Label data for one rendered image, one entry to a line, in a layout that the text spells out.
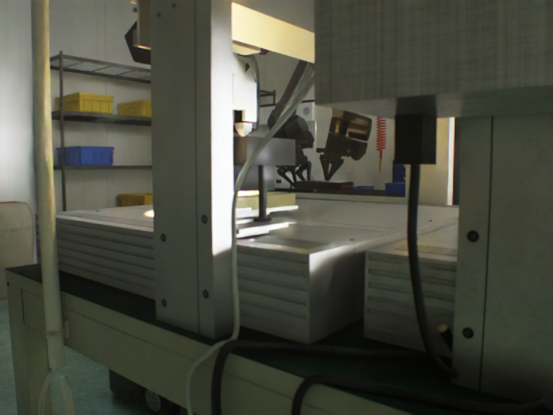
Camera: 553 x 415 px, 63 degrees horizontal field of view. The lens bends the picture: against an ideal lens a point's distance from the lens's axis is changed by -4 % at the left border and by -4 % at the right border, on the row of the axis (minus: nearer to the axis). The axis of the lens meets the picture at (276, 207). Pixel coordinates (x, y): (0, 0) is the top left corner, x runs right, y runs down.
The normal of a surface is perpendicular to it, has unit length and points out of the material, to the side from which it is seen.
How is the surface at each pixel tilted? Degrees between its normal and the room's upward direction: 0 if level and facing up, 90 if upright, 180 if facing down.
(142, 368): 90
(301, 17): 90
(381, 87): 90
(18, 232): 93
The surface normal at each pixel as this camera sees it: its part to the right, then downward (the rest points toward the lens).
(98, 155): 0.77, 0.05
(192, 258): -0.63, 0.07
